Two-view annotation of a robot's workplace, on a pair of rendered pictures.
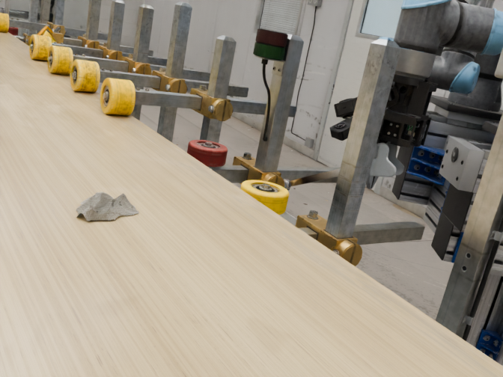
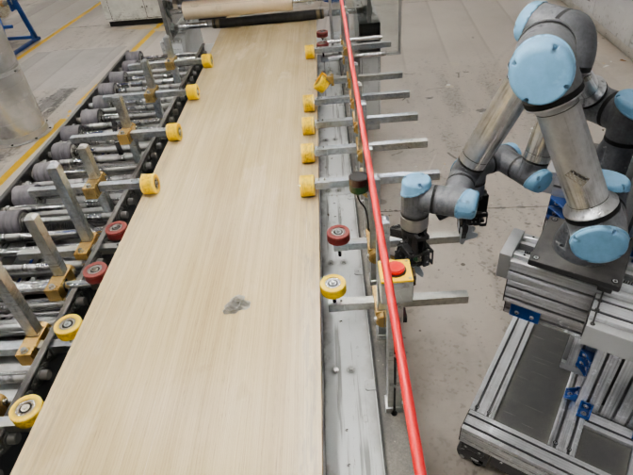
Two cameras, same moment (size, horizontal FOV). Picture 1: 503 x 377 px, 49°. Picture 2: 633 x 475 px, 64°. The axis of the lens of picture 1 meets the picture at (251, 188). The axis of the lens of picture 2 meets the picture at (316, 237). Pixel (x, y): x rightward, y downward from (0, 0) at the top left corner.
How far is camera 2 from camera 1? 1.07 m
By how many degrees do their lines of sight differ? 41
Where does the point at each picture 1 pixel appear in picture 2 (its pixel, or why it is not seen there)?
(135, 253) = (229, 337)
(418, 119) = (413, 257)
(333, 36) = not seen: outside the picture
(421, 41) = (408, 215)
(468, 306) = (391, 379)
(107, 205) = (235, 304)
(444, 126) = not seen: hidden behind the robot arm
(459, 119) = not seen: hidden behind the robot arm
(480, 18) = (446, 203)
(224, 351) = (221, 396)
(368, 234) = (415, 302)
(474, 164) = (504, 262)
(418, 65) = (410, 227)
